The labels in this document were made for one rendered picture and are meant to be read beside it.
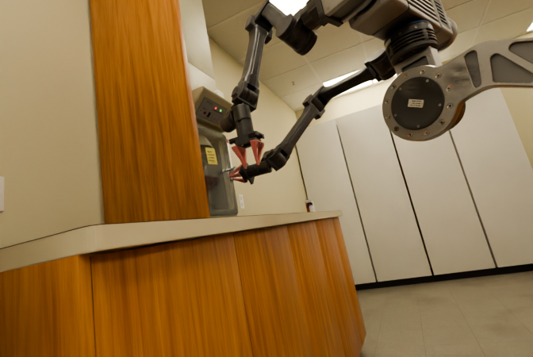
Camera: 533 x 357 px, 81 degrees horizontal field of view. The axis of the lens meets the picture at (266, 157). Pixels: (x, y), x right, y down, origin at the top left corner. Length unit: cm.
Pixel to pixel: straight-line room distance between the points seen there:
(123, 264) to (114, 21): 131
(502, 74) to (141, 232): 82
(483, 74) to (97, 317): 89
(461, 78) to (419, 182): 330
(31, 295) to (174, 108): 84
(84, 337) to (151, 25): 124
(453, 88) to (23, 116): 139
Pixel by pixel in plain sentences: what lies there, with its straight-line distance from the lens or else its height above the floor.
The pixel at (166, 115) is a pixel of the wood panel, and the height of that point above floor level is 140.
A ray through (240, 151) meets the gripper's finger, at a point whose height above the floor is 115.
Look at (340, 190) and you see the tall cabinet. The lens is 420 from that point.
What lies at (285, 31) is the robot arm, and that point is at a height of 142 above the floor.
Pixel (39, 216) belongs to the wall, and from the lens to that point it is 137.
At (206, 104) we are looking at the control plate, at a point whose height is 146.
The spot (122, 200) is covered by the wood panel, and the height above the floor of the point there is 112.
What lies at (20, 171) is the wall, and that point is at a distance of 137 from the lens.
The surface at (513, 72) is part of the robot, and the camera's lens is 88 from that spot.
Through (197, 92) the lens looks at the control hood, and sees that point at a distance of 135.
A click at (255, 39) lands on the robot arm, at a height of 158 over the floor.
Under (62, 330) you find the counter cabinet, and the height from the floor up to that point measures 80.
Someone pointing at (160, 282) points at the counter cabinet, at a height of 83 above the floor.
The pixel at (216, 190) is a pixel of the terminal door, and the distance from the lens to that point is 139.
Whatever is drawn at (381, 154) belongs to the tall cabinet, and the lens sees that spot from 419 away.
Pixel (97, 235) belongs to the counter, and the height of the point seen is 92.
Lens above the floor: 88
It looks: 13 degrees up
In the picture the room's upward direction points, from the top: 11 degrees counter-clockwise
